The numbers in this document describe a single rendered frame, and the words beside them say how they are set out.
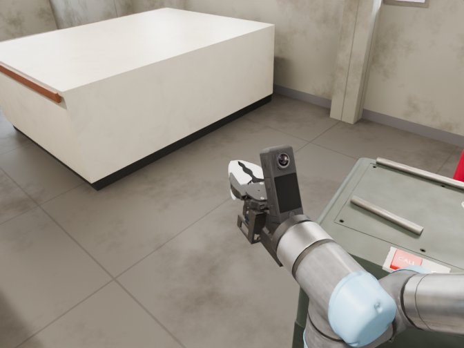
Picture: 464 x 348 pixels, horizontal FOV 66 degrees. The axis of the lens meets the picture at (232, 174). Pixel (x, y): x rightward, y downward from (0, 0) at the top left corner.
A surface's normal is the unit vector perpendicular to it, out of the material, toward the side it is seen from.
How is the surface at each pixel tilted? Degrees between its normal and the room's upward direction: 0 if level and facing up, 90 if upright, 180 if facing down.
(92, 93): 90
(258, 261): 0
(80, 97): 90
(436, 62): 90
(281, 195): 60
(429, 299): 73
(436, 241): 0
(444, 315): 87
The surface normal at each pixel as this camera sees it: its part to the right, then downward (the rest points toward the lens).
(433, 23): -0.68, 0.44
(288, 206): 0.46, -0.01
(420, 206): -0.04, -0.82
